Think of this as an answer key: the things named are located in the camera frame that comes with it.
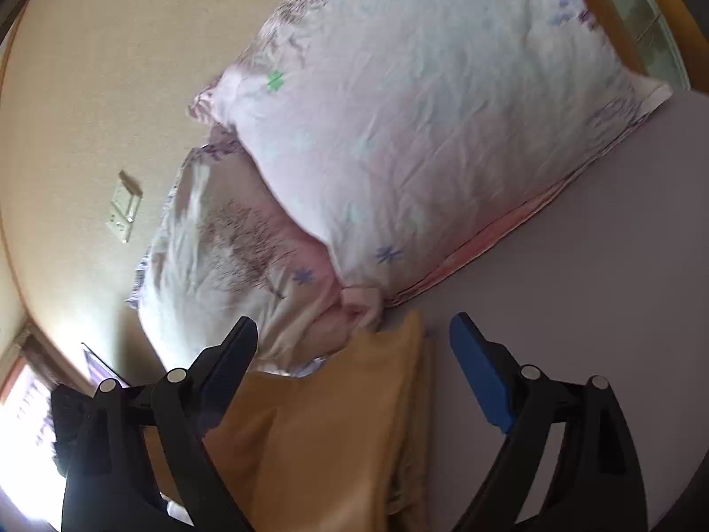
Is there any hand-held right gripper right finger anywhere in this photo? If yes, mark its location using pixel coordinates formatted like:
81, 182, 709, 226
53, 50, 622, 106
449, 312, 649, 532

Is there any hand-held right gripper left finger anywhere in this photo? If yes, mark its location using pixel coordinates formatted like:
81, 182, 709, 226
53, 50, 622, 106
61, 316, 259, 532

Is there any white pillow with tree print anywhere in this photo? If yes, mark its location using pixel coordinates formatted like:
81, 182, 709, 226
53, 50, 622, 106
125, 125, 384, 379

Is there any folded yellow blanket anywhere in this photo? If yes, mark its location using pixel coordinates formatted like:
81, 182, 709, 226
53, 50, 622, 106
143, 310, 434, 532

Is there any lavender bed sheet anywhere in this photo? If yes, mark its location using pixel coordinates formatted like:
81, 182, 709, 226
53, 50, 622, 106
382, 87, 709, 532

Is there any window with curtain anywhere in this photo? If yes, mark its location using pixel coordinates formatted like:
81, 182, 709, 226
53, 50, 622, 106
0, 326, 73, 532

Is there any large white floral pillow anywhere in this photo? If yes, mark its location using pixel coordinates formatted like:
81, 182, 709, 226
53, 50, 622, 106
188, 0, 674, 307

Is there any white wall switch plate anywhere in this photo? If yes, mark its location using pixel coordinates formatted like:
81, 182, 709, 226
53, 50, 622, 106
105, 171, 144, 245

